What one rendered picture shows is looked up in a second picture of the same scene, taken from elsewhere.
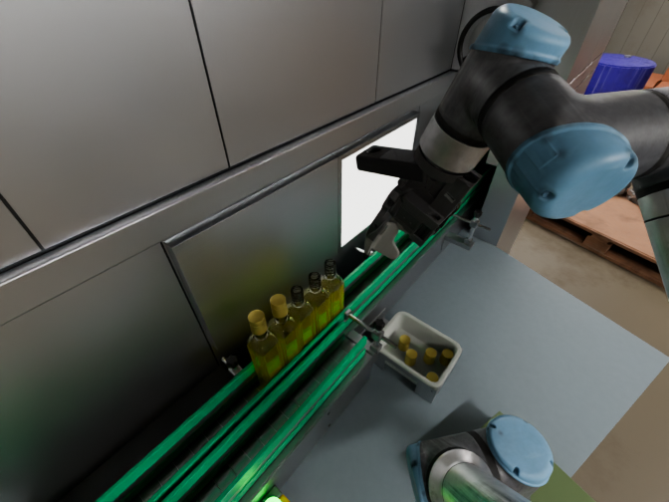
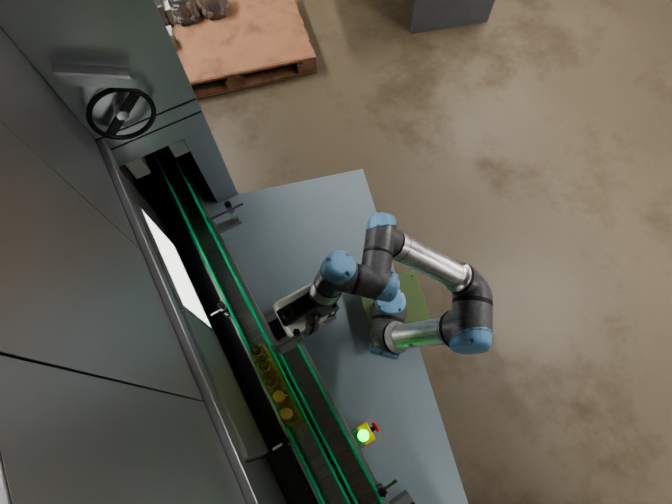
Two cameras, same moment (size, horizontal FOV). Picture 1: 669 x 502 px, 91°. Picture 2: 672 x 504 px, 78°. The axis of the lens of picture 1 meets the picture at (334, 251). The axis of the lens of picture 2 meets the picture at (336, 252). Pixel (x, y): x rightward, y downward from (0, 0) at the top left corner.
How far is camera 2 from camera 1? 0.87 m
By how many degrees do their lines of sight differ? 44
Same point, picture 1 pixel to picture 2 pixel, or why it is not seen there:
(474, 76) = (339, 287)
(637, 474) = (386, 207)
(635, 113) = (385, 263)
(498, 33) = (342, 279)
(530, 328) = (314, 225)
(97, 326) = not seen: outside the picture
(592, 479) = not seen: hidden behind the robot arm
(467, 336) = (303, 268)
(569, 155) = (392, 293)
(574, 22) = (168, 64)
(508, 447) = (390, 306)
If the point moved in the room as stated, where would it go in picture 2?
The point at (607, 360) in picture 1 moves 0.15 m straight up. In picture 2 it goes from (350, 200) to (351, 184)
